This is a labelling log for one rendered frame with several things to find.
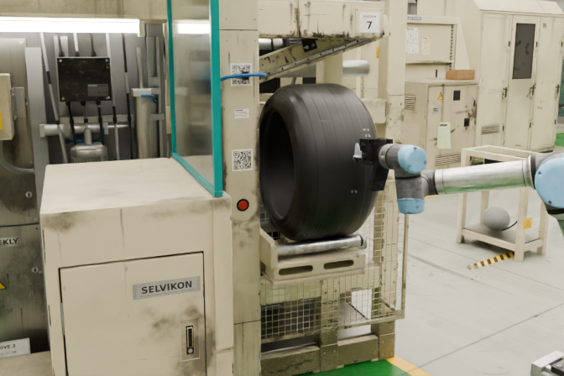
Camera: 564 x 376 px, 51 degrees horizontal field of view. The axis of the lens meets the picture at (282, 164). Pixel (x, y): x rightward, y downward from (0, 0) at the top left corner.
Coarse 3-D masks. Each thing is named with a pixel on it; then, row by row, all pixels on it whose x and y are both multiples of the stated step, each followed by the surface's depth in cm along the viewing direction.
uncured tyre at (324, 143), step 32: (288, 96) 206; (320, 96) 203; (352, 96) 208; (288, 128) 201; (320, 128) 194; (352, 128) 198; (288, 160) 247; (320, 160) 192; (352, 160) 195; (288, 192) 244; (320, 192) 194; (288, 224) 209; (320, 224) 201; (352, 224) 207
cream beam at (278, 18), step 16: (272, 0) 224; (288, 0) 226; (304, 0) 228; (320, 0) 230; (336, 0) 233; (272, 16) 225; (288, 16) 227; (304, 16) 229; (320, 16) 231; (336, 16) 233; (352, 16) 236; (272, 32) 226; (288, 32) 228; (304, 32) 230; (320, 32) 232; (336, 32) 235; (352, 32) 237
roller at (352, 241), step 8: (312, 240) 212; (320, 240) 212; (328, 240) 213; (336, 240) 214; (344, 240) 214; (352, 240) 215; (360, 240) 216; (280, 248) 206; (288, 248) 207; (296, 248) 208; (304, 248) 209; (312, 248) 210; (320, 248) 211; (328, 248) 212; (336, 248) 214; (280, 256) 207
